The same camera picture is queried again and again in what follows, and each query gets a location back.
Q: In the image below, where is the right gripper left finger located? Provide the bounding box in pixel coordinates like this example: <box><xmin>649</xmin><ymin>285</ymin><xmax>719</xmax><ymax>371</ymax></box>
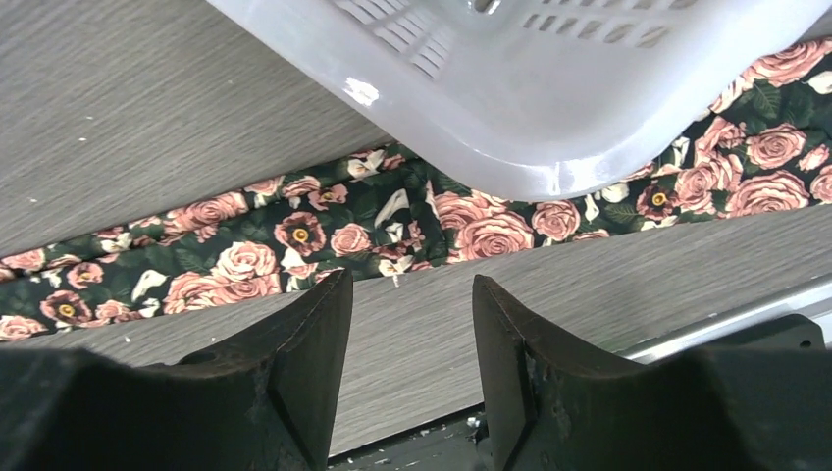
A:
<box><xmin>1</xmin><ymin>270</ymin><xmax>353</xmax><ymax>470</ymax></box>

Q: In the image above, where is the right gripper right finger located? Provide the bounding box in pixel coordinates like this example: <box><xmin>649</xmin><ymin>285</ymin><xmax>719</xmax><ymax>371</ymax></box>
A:
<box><xmin>472</xmin><ymin>275</ymin><xmax>831</xmax><ymax>470</ymax></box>

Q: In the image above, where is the black pink floral tie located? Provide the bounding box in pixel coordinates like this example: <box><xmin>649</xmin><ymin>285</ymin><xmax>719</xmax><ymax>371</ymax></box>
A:
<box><xmin>1</xmin><ymin>37</ymin><xmax>831</xmax><ymax>342</ymax></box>

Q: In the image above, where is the white plastic basket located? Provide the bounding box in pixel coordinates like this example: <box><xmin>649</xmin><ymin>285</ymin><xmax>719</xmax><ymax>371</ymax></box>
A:
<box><xmin>216</xmin><ymin>0</ymin><xmax>831</xmax><ymax>201</ymax></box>

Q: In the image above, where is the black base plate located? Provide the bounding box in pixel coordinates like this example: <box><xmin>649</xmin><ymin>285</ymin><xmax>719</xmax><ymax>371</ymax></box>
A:
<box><xmin>328</xmin><ymin>313</ymin><xmax>831</xmax><ymax>470</ymax></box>

